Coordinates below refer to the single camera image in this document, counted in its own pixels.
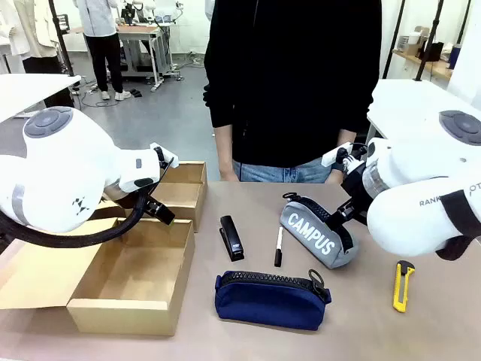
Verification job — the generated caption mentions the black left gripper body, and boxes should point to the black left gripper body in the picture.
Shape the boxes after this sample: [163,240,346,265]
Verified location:
[144,199,176,226]

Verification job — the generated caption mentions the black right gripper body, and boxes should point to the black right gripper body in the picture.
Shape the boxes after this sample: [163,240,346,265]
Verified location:
[340,165,371,226]

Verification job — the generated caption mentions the small brown cardboard box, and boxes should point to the small brown cardboard box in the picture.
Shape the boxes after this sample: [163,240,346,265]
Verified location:
[92,160,208,233]

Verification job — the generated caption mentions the grey campus pencil case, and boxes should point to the grey campus pencil case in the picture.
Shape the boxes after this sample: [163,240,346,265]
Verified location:
[279,193,360,269]

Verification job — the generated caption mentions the black and white marker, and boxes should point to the black and white marker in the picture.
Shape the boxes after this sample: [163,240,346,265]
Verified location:
[274,226,284,268]

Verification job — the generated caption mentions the black stapler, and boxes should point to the black stapler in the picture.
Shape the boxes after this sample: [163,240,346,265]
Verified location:
[219,215,246,262]

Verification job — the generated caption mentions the yellow utility knife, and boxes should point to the yellow utility knife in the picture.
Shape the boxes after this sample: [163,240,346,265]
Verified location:
[392,259,416,314]

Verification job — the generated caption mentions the large brown cardboard box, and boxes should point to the large brown cardboard box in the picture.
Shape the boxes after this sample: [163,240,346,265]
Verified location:
[0,216,197,337]

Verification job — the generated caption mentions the blue campus pencil case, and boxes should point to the blue campus pencil case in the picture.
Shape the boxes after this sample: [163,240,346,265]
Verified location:
[214,268,332,332]

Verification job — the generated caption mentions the person's right forearm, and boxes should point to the person's right forearm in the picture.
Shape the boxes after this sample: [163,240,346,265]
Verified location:
[213,125,234,170]

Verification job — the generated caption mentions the person's left forearm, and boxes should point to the person's left forearm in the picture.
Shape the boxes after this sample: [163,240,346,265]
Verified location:
[335,129,358,152]

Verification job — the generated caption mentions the small open cardboard box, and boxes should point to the small open cardboard box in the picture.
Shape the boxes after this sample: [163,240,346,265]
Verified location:
[404,26,431,57]

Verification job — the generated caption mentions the black box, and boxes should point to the black box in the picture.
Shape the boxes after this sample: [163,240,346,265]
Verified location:
[419,41,444,62]

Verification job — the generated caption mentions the person's right hand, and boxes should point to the person's right hand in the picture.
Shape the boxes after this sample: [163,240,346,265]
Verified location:
[219,165,241,183]

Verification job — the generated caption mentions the person's blue jeans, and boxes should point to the person's blue jeans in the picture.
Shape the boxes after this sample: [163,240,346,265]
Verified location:
[231,157,334,184]

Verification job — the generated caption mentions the white table with rounded edge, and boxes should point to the white table with rounded edge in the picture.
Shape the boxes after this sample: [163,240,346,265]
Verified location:
[366,78,481,146]

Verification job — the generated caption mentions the person's black sweater torso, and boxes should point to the person's black sweater torso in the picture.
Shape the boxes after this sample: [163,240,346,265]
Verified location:
[202,0,383,168]

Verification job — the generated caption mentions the black tripod pole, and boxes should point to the black tripod pole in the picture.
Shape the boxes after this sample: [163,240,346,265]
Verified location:
[413,0,445,82]
[382,0,407,80]
[48,0,76,78]

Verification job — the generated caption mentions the grey workbench with wooden top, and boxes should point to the grey workbench with wooden top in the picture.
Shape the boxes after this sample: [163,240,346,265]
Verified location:
[62,22,185,93]

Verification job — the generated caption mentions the white table with legs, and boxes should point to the white table with legs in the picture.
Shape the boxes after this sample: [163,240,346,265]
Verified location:
[0,73,82,122]

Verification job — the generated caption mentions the person in white jacket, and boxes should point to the person in white jacket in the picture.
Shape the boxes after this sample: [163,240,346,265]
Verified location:
[73,0,132,102]

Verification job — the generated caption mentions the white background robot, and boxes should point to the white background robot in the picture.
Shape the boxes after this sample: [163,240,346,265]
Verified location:
[122,0,185,26]

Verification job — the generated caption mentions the person in cream coat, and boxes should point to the person in cream coat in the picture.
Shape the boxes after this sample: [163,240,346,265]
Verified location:
[0,0,75,109]

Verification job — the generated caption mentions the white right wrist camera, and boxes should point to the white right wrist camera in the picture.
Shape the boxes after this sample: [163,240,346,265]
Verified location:
[321,144,368,174]

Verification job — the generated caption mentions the black arm cable sleeve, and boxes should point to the black arm cable sleeve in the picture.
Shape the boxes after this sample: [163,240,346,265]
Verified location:
[0,156,177,249]

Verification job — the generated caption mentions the wooden wall shelf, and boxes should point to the wooden wall shelf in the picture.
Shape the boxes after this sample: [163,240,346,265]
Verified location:
[392,48,454,82]

